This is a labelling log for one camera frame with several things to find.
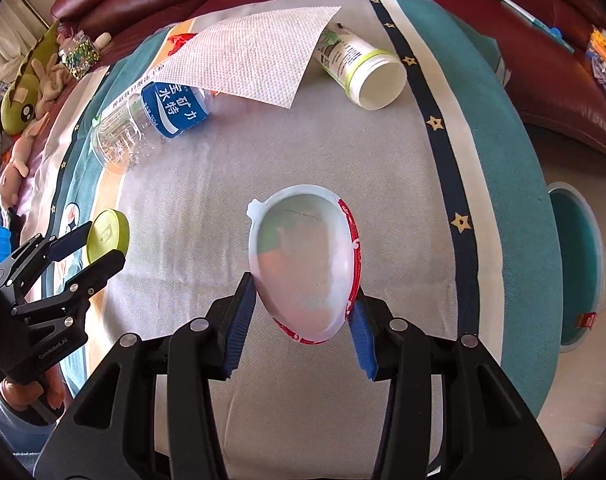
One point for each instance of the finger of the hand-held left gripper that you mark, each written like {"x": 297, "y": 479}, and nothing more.
{"x": 70, "y": 242}
{"x": 100, "y": 269}

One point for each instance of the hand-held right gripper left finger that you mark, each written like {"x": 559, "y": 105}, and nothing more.
{"x": 238, "y": 332}

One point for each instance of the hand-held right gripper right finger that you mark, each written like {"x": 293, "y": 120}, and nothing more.
{"x": 363, "y": 342}

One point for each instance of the crushed white plastic cup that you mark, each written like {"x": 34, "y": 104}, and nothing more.
{"x": 303, "y": 260}

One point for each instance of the teal trash bin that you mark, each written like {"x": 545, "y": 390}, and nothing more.
{"x": 578, "y": 270}

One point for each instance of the person's left hand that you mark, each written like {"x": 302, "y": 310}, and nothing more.
{"x": 20, "y": 391}

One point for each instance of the yellow-green round lid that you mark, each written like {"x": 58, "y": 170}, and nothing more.
{"x": 108, "y": 232}

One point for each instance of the blue plastic basket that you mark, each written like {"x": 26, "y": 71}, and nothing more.
{"x": 0, "y": 246}

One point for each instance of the person's light clothing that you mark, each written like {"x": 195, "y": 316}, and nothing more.
{"x": 8, "y": 422}

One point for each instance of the striped teal printed blanket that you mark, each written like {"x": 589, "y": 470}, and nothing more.
{"x": 208, "y": 200}

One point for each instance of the green plush toy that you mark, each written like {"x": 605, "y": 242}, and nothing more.
{"x": 20, "y": 100}

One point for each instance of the clear water bottle blue label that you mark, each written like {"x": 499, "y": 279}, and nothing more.
{"x": 173, "y": 110}

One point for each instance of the jar of colourful beads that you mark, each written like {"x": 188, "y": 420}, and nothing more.
{"x": 78, "y": 57}

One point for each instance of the red plastic wrapper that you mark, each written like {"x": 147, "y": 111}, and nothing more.
{"x": 179, "y": 41}

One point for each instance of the white paper towel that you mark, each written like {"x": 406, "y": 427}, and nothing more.
{"x": 253, "y": 50}

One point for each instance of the white plastic bottle green band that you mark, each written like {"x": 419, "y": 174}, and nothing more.
{"x": 363, "y": 70}

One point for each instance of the dark red leather sofa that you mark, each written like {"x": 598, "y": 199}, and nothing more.
{"x": 533, "y": 70}

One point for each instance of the thin light blue book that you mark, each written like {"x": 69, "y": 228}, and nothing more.
{"x": 528, "y": 17}

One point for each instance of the pile of colourful toys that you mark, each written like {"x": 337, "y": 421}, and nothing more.
{"x": 605, "y": 47}

